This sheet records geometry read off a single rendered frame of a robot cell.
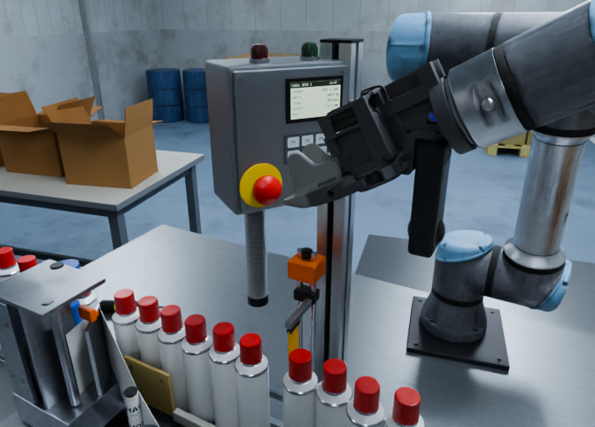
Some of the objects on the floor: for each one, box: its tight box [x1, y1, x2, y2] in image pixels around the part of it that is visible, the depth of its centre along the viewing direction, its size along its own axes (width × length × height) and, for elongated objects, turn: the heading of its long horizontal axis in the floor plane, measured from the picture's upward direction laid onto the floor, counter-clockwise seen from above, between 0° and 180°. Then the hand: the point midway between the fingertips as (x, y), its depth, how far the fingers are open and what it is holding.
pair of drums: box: [145, 67, 209, 123], centre depth 704 cm, size 64×106×76 cm, turn 73°
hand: (297, 203), depth 52 cm, fingers closed
